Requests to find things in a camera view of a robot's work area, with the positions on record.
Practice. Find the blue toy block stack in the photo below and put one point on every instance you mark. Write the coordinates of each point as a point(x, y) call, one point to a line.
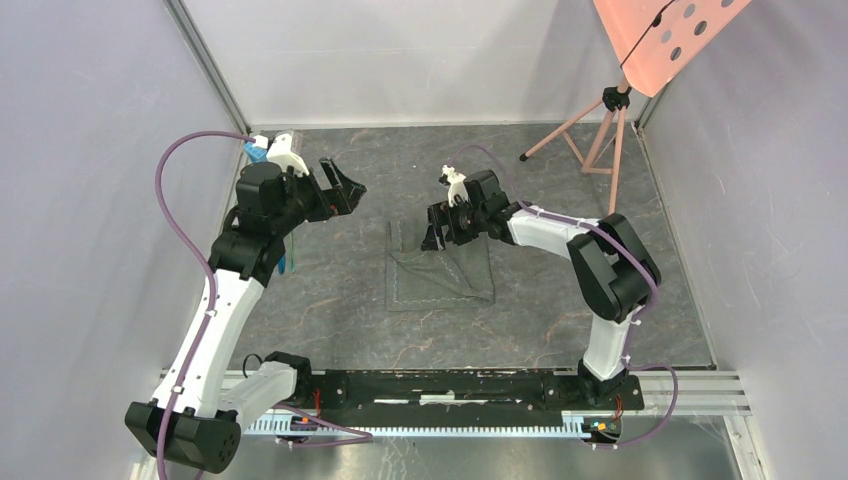
point(256, 154)

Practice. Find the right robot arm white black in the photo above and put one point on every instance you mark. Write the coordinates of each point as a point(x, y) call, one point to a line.
point(616, 275)

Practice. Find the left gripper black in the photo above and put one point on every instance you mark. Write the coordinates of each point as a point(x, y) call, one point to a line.
point(330, 202)

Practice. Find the pink perforated board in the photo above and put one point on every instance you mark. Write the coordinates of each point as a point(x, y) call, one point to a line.
point(654, 40)

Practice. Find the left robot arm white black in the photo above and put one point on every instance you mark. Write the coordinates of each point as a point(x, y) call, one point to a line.
point(190, 419)

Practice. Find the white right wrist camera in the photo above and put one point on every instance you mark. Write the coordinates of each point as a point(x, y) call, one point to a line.
point(454, 181)

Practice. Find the white slotted cable duct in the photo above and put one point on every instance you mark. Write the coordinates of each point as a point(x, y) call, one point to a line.
point(287, 424)

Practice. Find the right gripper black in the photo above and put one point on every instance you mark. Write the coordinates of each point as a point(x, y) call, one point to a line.
point(442, 214)

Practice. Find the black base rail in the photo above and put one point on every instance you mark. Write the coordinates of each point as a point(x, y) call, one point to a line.
point(462, 397)

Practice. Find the grey cloth napkin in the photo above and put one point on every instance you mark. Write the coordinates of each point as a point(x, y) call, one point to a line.
point(456, 277)

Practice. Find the pink tripod stand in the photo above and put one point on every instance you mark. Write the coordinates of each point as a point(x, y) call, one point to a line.
point(616, 101)

